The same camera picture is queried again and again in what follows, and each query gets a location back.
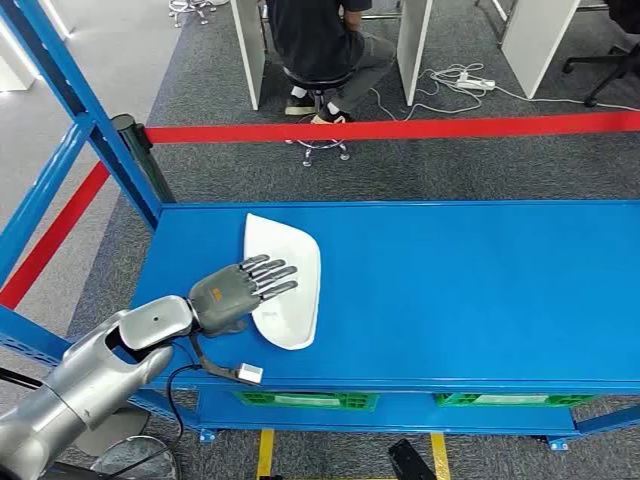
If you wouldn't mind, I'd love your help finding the white power strip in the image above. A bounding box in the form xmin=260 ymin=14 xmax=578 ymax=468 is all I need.
xmin=456 ymin=71 xmax=497 ymax=92

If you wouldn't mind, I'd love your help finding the black barrier belt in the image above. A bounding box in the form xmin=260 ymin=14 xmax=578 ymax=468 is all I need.
xmin=0 ymin=367 xmax=44 ymax=392

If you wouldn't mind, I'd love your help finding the white low cabinet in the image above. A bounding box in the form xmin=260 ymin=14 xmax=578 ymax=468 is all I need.
xmin=0 ymin=0 xmax=76 ymax=94

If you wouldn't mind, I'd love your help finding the white desk panel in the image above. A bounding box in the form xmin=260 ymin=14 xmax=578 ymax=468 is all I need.
xmin=396 ymin=0 xmax=434 ymax=107
xmin=500 ymin=0 xmax=581 ymax=101
xmin=229 ymin=0 xmax=266 ymax=111

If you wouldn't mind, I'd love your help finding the blue metal shelf rack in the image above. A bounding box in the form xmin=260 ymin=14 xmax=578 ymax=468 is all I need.
xmin=0 ymin=0 xmax=640 ymax=455

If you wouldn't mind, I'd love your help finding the black office chair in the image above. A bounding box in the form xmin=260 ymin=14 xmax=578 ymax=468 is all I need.
xmin=562 ymin=0 xmax=640 ymax=109

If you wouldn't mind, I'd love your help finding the person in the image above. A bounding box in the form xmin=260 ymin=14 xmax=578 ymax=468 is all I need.
xmin=266 ymin=0 xmax=398 ymax=125

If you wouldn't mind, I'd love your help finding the white power cable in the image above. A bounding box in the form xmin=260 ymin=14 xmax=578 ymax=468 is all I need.
xmin=370 ymin=62 xmax=640 ymax=122

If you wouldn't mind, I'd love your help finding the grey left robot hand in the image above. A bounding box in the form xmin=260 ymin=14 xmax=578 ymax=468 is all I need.
xmin=187 ymin=254 xmax=300 ymax=338

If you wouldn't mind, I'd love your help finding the chrome chair base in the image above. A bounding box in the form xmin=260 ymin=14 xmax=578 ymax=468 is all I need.
xmin=168 ymin=0 xmax=217 ymax=28

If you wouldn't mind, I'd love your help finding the black round stool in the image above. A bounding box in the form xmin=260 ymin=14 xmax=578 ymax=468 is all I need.
xmin=282 ymin=66 xmax=356 ymax=168

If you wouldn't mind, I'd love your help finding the yellow floor tape outline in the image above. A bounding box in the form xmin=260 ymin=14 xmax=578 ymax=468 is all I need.
xmin=256 ymin=429 xmax=451 ymax=480

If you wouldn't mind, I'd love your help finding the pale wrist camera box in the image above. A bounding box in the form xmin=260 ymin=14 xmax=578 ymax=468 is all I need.
xmin=235 ymin=362 xmax=264 ymax=387

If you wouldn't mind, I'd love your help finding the black camera cable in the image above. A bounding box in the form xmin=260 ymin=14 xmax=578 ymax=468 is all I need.
xmin=166 ymin=333 xmax=240 ymax=445

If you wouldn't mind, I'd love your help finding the white curved plastic part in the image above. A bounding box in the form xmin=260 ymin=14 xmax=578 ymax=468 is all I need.
xmin=243 ymin=213 xmax=322 ymax=352

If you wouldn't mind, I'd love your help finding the green plastic crate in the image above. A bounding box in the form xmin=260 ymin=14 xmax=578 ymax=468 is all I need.
xmin=235 ymin=390 xmax=380 ymax=413
xmin=433 ymin=393 xmax=596 ymax=409

